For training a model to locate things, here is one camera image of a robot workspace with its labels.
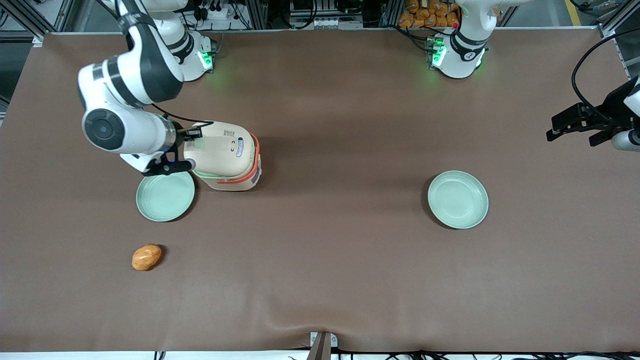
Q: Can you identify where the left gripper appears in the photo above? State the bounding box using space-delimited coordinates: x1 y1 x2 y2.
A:
546 76 640 142

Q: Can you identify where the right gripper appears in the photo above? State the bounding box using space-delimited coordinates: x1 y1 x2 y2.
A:
120 126 204 175

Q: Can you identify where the pale green round plate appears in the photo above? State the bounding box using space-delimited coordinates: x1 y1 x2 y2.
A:
427 170 490 230
136 170 196 223

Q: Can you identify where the white power strip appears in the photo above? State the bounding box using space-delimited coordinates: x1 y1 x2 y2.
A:
206 4 237 22

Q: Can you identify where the orange-brown bread roll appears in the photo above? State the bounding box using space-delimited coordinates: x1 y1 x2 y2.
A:
131 243 163 272

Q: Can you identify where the white multi-socket strip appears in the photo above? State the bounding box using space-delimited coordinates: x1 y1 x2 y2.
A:
289 16 364 31

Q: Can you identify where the bag of orange bread rolls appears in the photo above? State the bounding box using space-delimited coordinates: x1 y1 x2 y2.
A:
398 0 462 29

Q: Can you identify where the brown table mat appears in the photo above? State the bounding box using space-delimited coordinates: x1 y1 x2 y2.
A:
0 27 640 354

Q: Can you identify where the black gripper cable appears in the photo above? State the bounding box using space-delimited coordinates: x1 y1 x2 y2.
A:
571 33 640 127
151 103 215 125

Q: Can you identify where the aluminium frame post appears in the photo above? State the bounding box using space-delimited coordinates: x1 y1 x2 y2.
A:
596 0 640 40
0 0 77 47

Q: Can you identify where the metal bracket with camera post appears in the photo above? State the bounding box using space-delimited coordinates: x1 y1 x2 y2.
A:
306 331 339 360

